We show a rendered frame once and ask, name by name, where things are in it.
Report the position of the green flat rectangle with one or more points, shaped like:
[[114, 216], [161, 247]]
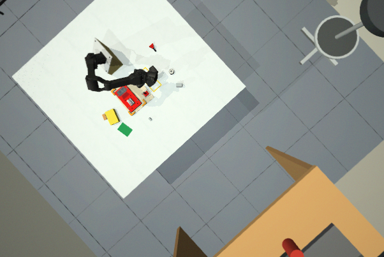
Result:
[[125, 129]]

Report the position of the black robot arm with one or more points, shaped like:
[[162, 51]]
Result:
[[135, 78]]

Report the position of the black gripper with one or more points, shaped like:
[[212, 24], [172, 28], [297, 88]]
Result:
[[152, 69]]

